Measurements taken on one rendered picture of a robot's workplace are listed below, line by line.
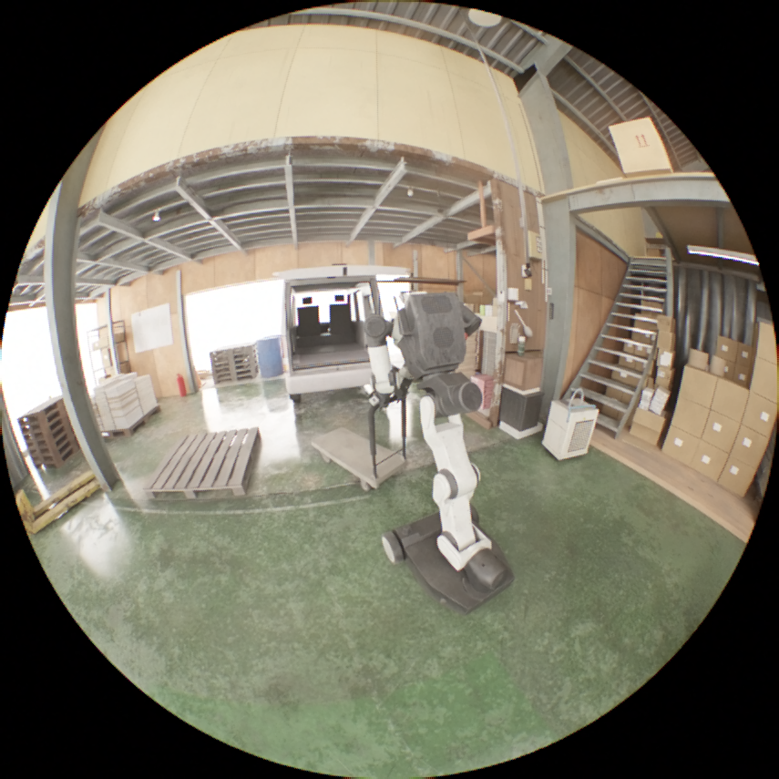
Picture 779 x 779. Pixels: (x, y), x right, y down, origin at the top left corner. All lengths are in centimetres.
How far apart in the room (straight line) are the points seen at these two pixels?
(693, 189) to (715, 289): 289
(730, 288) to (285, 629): 657
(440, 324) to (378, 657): 148
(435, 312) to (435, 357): 17
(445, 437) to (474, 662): 110
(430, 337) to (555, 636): 157
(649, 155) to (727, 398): 241
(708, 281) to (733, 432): 296
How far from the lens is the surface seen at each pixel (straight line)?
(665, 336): 407
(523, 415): 277
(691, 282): 573
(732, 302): 570
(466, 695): 136
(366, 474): 187
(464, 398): 91
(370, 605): 145
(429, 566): 137
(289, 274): 232
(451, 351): 99
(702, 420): 347
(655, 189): 312
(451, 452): 108
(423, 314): 96
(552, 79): 572
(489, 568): 119
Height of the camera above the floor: 134
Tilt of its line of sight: 18 degrees down
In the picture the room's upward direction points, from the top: 2 degrees counter-clockwise
